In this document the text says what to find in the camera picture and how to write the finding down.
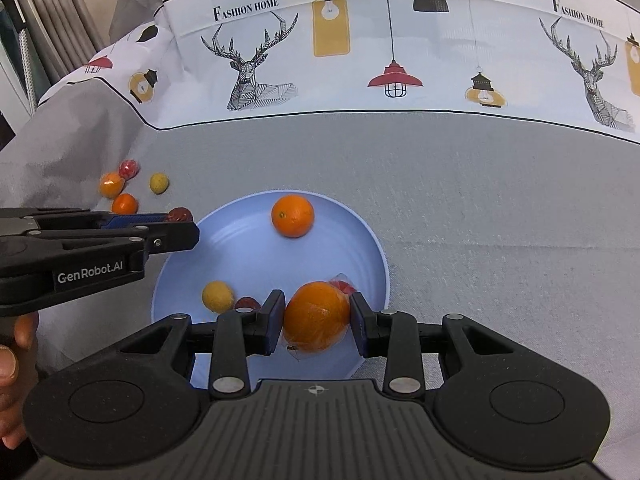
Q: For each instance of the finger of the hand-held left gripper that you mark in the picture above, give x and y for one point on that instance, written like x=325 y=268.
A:
x=135 y=220
x=170 y=237

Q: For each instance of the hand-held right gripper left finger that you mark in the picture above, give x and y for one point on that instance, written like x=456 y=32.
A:
x=275 y=322

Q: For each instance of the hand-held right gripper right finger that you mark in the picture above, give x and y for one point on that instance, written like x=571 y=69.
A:
x=357 y=325

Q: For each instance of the bare orange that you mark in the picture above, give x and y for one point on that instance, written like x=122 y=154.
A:
x=293 y=216
x=124 y=204

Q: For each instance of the dark red jujube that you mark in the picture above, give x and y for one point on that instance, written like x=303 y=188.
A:
x=247 y=303
x=179 y=215

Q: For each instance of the plastic-wrapped red apple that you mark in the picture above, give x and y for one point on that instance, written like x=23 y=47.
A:
x=342 y=287
x=129 y=168

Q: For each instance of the plastic-wrapped orange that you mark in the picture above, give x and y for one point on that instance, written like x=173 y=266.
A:
x=111 y=185
x=316 y=322

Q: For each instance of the yellow-green jujube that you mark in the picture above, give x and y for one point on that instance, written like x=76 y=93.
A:
x=217 y=296
x=159 y=183

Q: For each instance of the blue plate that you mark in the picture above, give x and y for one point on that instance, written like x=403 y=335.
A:
x=240 y=250

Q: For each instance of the person's left hand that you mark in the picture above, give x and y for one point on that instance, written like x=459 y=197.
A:
x=15 y=390

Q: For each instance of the white rack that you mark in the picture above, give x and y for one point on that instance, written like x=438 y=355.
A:
x=22 y=55

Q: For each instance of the grey curtain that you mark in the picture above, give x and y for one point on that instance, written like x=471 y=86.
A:
x=55 y=20

